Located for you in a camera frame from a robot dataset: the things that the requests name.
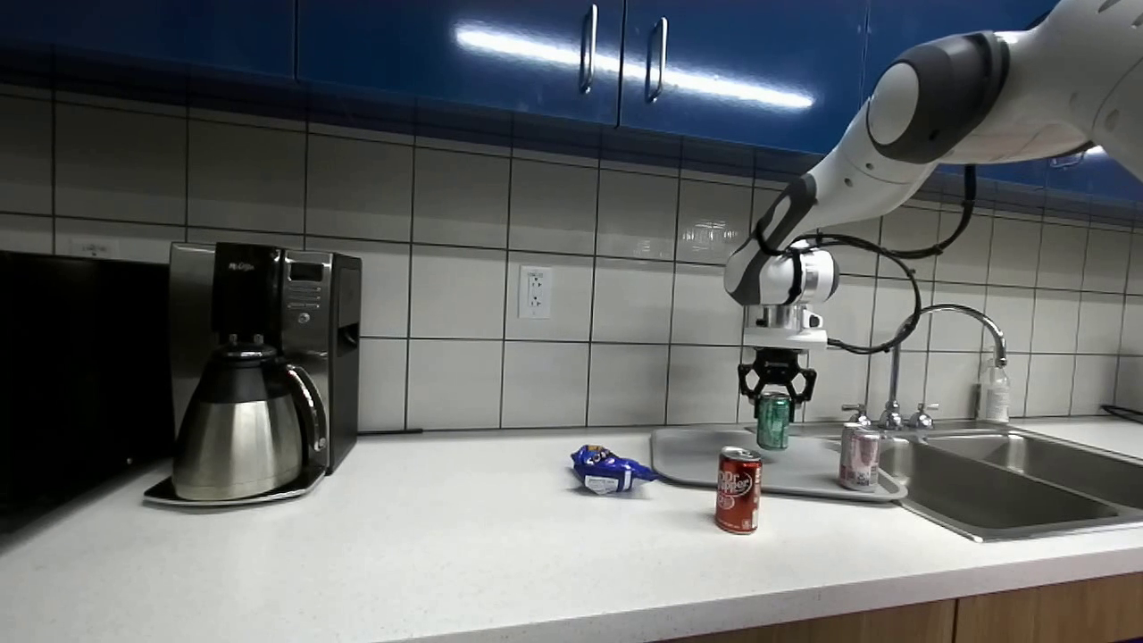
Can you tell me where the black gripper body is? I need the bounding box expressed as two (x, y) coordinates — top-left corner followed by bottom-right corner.
(750, 349), (804, 399)

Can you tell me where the green soda can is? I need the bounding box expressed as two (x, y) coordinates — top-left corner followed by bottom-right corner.
(757, 394), (792, 449)

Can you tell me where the silver pink soda can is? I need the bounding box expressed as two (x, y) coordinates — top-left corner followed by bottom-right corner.
(839, 424), (878, 489)

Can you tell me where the red soda can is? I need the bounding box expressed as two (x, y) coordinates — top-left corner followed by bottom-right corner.
(713, 445), (762, 532)

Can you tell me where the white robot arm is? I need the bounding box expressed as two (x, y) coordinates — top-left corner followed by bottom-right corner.
(725, 0), (1143, 413)

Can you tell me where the grey plastic tray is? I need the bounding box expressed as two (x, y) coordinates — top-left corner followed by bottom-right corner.
(651, 424), (903, 503)

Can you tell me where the chrome sink faucet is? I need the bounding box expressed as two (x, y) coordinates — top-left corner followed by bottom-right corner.
(876, 301), (1011, 428)

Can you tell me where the blue snack bag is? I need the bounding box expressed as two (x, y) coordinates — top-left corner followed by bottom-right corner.
(572, 441), (657, 497)

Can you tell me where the stainless steel double sink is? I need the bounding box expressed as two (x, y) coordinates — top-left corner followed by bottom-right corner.
(878, 428), (1143, 543)

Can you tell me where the clear soap bottle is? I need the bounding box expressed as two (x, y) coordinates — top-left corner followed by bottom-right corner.
(976, 364), (1011, 422)

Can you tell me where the steel coffee maker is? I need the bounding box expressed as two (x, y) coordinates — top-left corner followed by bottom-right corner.
(147, 243), (362, 510)

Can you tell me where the black microwave oven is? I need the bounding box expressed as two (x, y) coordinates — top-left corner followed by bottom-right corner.
(0, 250), (174, 537)

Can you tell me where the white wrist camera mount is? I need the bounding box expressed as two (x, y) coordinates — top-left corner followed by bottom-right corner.
(742, 325), (830, 349)

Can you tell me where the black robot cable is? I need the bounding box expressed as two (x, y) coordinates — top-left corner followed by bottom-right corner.
(811, 164), (982, 356)

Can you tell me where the white wall outlet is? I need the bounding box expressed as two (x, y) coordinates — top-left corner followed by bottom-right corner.
(519, 263), (554, 321)

